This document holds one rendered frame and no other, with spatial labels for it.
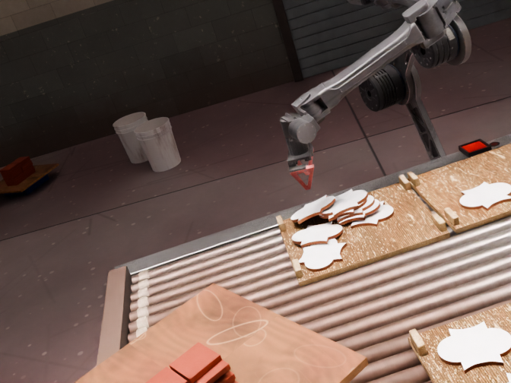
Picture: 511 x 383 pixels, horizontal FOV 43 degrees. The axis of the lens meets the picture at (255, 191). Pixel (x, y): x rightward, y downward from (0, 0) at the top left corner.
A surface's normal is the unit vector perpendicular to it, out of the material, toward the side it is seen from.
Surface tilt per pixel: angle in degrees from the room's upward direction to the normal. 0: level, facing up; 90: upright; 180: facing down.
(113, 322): 0
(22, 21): 90
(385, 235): 0
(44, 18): 90
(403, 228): 0
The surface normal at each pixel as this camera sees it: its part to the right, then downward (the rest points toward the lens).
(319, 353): -0.29, -0.86
